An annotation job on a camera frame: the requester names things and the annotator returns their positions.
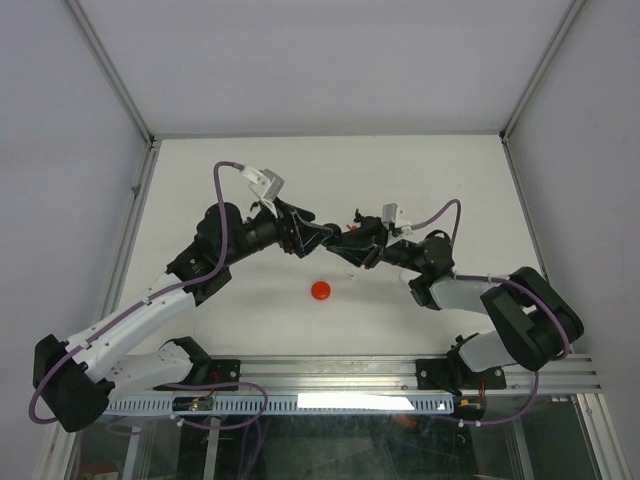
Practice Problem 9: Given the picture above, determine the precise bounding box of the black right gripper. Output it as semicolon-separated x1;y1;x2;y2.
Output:
327;216;425;274

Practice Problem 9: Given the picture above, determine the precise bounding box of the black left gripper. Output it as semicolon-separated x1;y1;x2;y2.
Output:
222;198;332;267

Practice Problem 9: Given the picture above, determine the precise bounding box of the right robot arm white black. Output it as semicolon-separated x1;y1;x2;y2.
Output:
323;217;584;387

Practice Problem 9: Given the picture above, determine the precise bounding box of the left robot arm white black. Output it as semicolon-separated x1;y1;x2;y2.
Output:
28;199;340;433

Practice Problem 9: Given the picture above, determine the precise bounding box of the white round charging case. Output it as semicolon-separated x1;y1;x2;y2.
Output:
399;270;412;283

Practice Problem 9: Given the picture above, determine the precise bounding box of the red round charging case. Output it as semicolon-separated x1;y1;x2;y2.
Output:
310;280;332;301

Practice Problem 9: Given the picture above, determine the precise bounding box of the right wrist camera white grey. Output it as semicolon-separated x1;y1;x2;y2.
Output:
381;203;413;239

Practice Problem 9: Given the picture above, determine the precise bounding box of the wrist camera white grey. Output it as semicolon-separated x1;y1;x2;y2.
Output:
381;203;413;239
241;166;285;203

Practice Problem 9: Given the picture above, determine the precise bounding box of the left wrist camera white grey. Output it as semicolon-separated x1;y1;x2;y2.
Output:
241;166;285;203

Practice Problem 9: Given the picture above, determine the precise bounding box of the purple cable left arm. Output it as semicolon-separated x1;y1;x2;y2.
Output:
28;160;271;480

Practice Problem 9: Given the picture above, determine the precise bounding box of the aluminium mounting rail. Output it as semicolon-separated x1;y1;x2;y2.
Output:
114;352;599;399

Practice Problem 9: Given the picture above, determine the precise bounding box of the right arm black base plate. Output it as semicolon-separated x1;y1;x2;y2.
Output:
414;357;506;395

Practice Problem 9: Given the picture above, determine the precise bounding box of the white slotted cable duct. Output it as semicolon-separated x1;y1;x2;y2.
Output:
106;393;454;417

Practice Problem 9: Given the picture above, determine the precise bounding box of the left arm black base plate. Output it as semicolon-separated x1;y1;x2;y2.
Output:
182;358;241;391

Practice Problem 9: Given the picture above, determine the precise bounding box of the aluminium frame post left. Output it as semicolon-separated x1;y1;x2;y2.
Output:
61;0;155;146

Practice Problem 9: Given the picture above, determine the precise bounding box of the aluminium frame post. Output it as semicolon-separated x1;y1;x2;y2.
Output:
61;0;155;146
499;0;588;143

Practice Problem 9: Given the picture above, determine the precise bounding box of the aluminium frame post right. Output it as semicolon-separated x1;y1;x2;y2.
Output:
499;0;588;143

